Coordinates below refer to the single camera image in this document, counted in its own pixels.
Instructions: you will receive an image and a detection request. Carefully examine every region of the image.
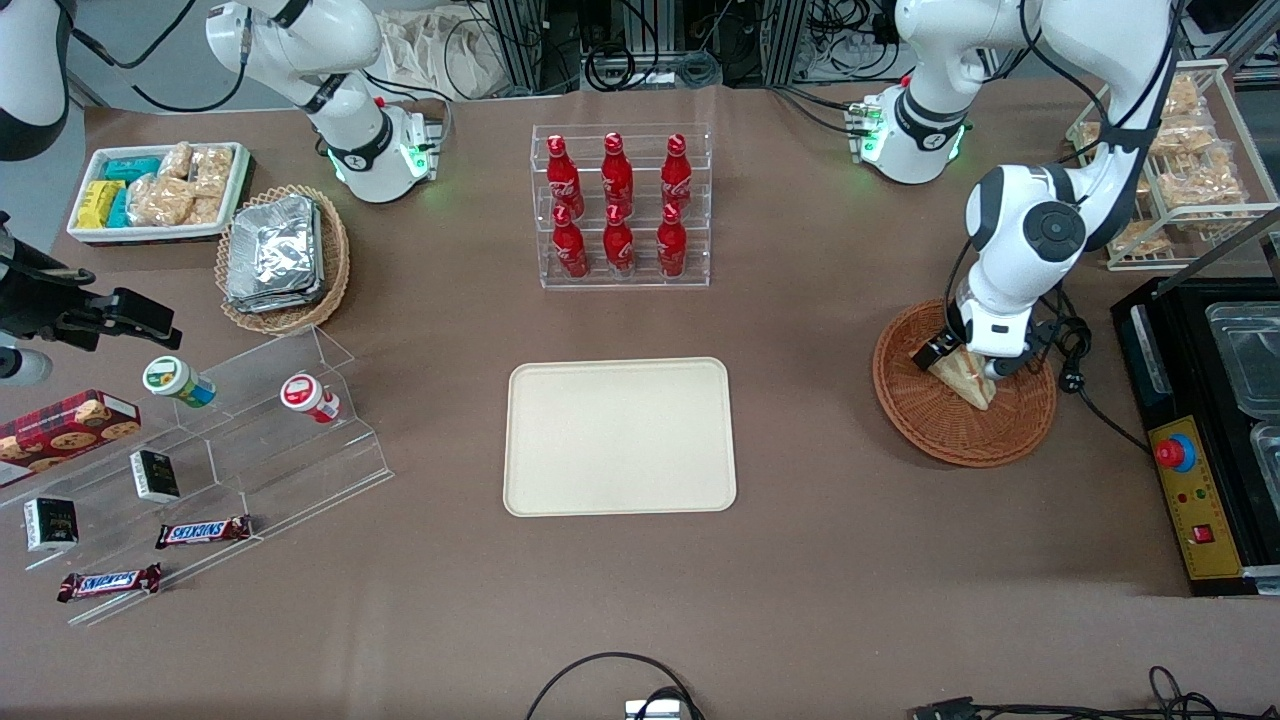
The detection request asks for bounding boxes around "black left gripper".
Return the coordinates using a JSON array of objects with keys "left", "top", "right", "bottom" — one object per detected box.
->
[{"left": 912, "top": 320, "right": 1053, "bottom": 379}]

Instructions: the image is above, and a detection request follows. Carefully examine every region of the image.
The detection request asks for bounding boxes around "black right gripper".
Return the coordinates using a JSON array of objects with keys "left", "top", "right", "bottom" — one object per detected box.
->
[{"left": 0, "top": 215, "right": 183, "bottom": 349}]

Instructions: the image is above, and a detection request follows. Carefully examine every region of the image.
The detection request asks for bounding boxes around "triangular sandwich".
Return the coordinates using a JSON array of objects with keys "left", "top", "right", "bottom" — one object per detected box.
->
[{"left": 925, "top": 346, "right": 998, "bottom": 412}]

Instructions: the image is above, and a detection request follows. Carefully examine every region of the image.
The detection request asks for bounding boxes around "brown round wicker basket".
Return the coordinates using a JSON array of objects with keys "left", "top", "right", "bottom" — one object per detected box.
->
[{"left": 872, "top": 298, "right": 1058, "bottom": 469}]

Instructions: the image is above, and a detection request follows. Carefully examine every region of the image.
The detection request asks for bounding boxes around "tan oval wicker basket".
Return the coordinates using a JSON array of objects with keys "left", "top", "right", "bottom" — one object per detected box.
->
[{"left": 215, "top": 184, "right": 351, "bottom": 336}]

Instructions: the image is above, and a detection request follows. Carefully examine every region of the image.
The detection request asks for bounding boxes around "beige plastic tray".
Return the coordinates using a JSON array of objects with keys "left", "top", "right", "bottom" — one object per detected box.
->
[{"left": 503, "top": 357, "right": 738, "bottom": 518}]

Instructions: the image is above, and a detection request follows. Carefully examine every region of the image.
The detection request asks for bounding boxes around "green lid yogurt cup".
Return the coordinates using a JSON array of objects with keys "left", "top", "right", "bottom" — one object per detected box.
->
[{"left": 142, "top": 355, "right": 217, "bottom": 409}]

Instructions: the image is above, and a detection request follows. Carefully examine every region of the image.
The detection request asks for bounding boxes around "white rectangular snack bin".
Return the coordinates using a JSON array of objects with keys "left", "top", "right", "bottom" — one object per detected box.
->
[{"left": 66, "top": 142, "right": 251, "bottom": 246}]

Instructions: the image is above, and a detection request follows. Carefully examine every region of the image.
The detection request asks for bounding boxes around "silver foil pouch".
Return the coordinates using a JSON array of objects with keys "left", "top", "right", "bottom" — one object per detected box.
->
[{"left": 225, "top": 280, "right": 327, "bottom": 315}]

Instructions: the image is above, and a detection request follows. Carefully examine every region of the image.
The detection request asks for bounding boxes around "yellow snack packet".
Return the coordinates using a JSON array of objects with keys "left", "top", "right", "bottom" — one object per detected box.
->
[{"left": 77, "top": 180, "right": 126, "bottom": 230}]

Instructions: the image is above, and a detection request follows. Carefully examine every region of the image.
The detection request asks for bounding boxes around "red plaid cookie box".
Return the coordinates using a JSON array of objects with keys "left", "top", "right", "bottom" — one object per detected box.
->
[{"left": 0, "top": 389, "right": 142, "bottom": 488}]

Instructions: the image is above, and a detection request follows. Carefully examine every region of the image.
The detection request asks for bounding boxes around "stack of foil containers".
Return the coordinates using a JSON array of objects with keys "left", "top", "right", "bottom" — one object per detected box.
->
[{"left": 228, "top": 195, "right": 321, "bottom": 301}]

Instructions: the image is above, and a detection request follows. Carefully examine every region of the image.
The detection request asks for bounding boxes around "small black box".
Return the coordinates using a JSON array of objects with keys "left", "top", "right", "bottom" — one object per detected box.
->
[
  {"left": 129, "top": 449, "right": 182, "bottom": 504},
  {"left": 23, "top": 496, "right": 80, "bottom": 553}
]

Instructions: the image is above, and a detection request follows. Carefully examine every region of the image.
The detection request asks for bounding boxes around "red lid yogurt cup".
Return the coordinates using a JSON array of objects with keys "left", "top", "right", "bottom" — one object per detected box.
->
[{"left": 279, "top": 372, "right": 342, "bottom": 425}]

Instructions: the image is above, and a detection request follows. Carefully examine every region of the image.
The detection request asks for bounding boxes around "clear acrylic stepped shelf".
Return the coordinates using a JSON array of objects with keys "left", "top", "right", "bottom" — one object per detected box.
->
[{"left": 0, "top": 325, "right": 394, "bottom": 628}]

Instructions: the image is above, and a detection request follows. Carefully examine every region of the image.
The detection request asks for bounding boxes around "black sealing machine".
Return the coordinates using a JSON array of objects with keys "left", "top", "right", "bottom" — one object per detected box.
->
[{"left": 1110, "top": 270, "right": 1280, "bottom": 598}]

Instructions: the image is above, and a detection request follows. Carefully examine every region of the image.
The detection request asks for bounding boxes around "snickers chocolate bar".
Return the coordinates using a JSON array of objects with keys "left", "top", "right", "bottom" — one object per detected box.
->
[
  {"left": 155, "top": 515, "right": 253, "bottom": 550},
  {"left": 56, "top": 563, "right": 163, "bottom": 603}
]

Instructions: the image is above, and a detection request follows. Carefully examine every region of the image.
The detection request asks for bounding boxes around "clear acrylic bottle rack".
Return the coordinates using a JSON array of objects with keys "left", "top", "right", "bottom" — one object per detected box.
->
[{"left": 531, "top": 124, "right": 712, "bottom": 291}]

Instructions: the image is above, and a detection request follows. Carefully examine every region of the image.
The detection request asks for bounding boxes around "red cola bottle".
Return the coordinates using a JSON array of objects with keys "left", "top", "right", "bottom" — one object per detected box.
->
[
  {"left": 603, "top": 204, "right": 635, "bottom": 274},
  {"left": 546, "top": 134, "right": 584, "bottom": 216},
  {"left": 661, "top": 133, "right": 694, "bottom": 211},
  {"left": 656, "top": 203, "right": 689, "bottom": 278},
  {"left": 552, "top": 205, "right": 589, "bottom": 279},
  {"left": 601, "top": 131, "right": 635, "bottom": 213}
]

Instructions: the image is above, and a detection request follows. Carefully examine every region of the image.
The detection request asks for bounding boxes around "grey metal bar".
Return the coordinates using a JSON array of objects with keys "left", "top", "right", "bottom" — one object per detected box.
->
[{"left": 1160, "top": 205, "right": 1280, "bottom": 297}]

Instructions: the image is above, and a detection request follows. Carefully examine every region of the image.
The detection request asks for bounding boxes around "clear plastic container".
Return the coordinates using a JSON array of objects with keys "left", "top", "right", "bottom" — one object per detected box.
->
[
  {"left": 1250, "top": 422, "right": 1280, "bottom": 491},
  {"left": 1205, "top": 302, "right": 1280, "bottom": 419}
]

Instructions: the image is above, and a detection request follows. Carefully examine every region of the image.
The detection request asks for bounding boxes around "white plastic bag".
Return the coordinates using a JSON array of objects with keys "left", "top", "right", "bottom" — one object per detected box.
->
[{"left": 378, "top": 8, "right": 506, "bottom": 101}]

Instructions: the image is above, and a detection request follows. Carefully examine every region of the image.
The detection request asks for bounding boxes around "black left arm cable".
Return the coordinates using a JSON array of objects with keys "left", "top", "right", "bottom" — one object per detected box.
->
[{"left": 940, "top": 0, "right": 1186, "bottom": 381}]

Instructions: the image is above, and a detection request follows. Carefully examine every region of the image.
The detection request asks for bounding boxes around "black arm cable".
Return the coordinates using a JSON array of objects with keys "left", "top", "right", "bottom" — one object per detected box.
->
[
  {"left": 60, "top": 0, "right": 251, "bottom": 113},
  {"left": 940, "top": 0, "right": 1186, "bottom": 381}
]

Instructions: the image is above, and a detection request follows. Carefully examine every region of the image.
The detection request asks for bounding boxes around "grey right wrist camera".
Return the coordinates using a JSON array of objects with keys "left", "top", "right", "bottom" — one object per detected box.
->
[{"left": 0, "top": 345, "right": 51, "bottom": 388}]

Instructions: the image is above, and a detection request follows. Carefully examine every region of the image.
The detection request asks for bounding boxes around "black power cable with plug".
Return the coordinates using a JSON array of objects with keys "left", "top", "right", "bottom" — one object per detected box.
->
[{"left": 1040, "top": 290, "right": 1151, "bottom": 456}]

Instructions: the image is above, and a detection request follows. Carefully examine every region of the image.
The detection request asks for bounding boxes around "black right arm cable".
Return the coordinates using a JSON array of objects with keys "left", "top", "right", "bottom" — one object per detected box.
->
[{"left": 60, "top": 0, "right": 251, "bottom": 113}]

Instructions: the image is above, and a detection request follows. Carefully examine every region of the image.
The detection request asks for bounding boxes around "white wire rack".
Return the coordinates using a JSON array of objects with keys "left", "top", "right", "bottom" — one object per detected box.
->
[{"left": 1065, "top": 60, "right": 1280, "bottom": 273}]

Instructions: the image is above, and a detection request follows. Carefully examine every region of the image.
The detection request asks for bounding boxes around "black cable with connector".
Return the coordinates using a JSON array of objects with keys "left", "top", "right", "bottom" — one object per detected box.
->
[{"left": 908, "top": 665, "right": 1280, "bottom": 720}]

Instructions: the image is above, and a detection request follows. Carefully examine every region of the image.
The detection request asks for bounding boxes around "black looped cable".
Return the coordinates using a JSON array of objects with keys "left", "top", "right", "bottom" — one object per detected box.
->
[{"left": 525, "top": 652, "right": 706, "bottom": 720}]

